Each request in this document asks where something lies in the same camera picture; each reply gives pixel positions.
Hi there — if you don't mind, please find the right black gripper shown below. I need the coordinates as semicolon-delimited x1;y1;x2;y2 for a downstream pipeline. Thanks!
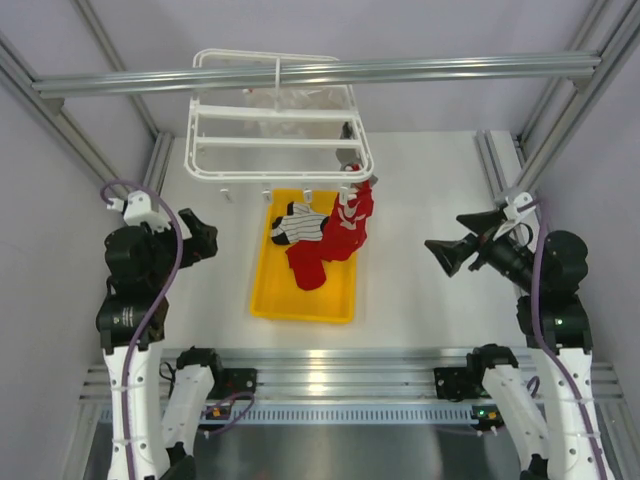
426;206;543;291

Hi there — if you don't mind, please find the striped black white sock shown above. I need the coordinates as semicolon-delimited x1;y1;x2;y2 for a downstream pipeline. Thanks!
270;202;329;246

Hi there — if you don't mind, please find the red sock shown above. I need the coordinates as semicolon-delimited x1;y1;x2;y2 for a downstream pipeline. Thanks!
286;238;360;291

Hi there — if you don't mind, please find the white plastic clip hanger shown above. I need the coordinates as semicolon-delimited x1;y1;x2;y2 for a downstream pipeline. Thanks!
184;49;374;189

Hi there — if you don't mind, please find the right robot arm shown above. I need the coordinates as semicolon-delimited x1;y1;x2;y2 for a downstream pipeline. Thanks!
424;210;614;479

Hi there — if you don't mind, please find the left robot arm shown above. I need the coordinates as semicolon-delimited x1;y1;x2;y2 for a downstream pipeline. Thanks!
96;208;226;479

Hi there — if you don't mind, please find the red sock clipped on hanger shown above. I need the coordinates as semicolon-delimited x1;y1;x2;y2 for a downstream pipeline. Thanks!
321;181;374;261

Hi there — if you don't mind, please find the grey sock on hanger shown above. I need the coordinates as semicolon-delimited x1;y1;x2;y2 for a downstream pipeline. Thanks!
335;122;379;189

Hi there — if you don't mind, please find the yellow plastic tray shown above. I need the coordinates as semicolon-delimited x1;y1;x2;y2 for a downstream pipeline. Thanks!
249;189;357;324

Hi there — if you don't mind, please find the aluminium top crossbar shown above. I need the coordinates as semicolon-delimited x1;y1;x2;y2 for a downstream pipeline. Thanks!
32;51;602;98

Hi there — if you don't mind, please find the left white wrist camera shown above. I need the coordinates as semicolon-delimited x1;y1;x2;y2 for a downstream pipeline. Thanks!
107;190;170;233

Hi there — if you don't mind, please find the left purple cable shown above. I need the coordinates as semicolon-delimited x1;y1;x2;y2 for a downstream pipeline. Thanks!
99;179;184;480

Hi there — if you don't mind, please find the purple cable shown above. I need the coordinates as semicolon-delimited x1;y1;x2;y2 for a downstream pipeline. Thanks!
99;179;184;480
519;197;609;480

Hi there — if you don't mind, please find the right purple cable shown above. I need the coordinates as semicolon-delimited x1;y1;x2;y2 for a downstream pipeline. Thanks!
519;197;609;480

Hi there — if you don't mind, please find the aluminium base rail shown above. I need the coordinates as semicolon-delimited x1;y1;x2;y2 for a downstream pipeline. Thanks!
79;347;626;426

